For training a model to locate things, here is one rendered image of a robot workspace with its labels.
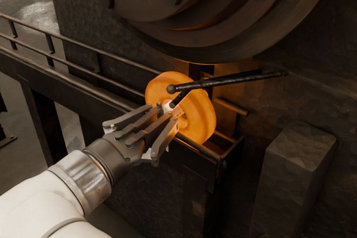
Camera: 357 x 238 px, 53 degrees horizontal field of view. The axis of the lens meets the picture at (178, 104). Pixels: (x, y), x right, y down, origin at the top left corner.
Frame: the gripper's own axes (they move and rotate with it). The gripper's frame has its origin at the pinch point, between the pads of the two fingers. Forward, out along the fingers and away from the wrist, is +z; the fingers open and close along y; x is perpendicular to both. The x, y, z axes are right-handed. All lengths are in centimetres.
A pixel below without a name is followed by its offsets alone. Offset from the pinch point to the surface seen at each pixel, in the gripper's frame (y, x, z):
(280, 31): 18.3, 22.2, -1.8
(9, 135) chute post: -107, -76, 0
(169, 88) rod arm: 8.6, 14.8, -11.4
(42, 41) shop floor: -178, -79, 64
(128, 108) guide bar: -11.4, -5.1, -3.0
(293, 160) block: 24.0, 3.7, -2.7
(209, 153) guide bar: 9.3, -4.8, -2.9
